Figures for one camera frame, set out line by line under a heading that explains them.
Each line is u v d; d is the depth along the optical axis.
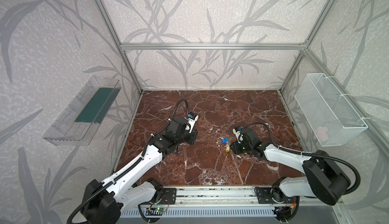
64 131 0.60
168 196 0.74
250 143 0.69
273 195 0.66
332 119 0.61
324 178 0.42
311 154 0.47
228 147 0.90
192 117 0.68
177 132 0.58
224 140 0.94
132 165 0.45
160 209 0.70
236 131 0.82
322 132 0.72
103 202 0.37
